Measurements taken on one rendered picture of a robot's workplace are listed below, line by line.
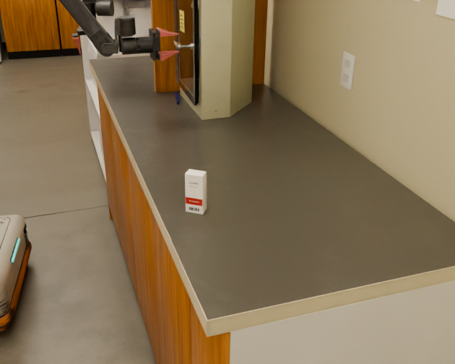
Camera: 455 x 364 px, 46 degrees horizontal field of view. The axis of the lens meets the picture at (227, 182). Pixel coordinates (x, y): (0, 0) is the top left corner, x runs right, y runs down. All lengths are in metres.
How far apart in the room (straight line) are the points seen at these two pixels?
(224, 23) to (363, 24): 0.47
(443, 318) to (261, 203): 0.52
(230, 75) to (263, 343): 1.11
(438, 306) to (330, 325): 0.28
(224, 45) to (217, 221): 0.79
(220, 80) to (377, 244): 0.93
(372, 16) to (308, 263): 0.84
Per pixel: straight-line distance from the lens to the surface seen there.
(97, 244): 3.02
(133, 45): 1.95
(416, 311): 1.31
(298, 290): 1.13
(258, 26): 2.38
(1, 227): 2.76
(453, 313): 1.39
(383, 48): 1.70
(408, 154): 1.63
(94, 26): 1.94
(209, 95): 1.97
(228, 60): 1.96
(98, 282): 2.74
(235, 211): 1.38
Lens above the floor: 1.63
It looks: 27 degrees down
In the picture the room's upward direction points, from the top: 1 degrees clockwise
